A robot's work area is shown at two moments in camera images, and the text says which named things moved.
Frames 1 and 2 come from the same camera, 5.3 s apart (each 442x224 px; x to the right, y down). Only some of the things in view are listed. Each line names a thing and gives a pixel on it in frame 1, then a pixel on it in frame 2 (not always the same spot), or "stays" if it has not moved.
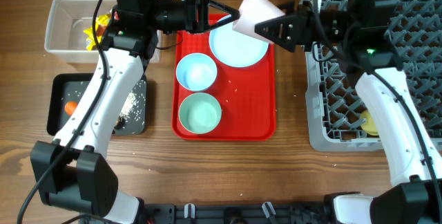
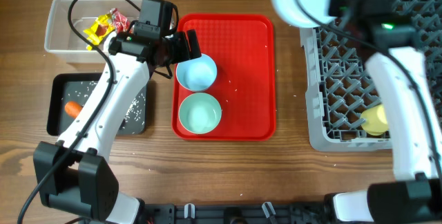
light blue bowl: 196,72 stays
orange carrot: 70,106 stays
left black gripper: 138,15 -> 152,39
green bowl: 199,113 stays
